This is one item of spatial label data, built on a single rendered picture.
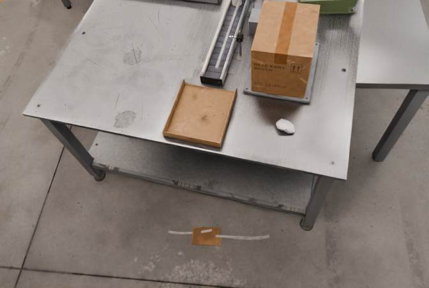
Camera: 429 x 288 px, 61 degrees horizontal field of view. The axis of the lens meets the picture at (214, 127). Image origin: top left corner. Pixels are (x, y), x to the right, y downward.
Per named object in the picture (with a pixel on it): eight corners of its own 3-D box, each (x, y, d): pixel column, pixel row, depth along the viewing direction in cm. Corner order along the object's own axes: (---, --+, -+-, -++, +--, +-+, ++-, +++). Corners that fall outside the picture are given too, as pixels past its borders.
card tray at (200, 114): (184, 83, 176) (183, 78, 172) (237, 92, 170) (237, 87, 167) (163, 136, 161) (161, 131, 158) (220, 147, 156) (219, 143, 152)
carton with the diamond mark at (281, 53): (262, 43, 182) (263, -1, 159) (311, 49, 177) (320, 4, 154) (251, 91, 167) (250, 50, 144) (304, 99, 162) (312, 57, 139)
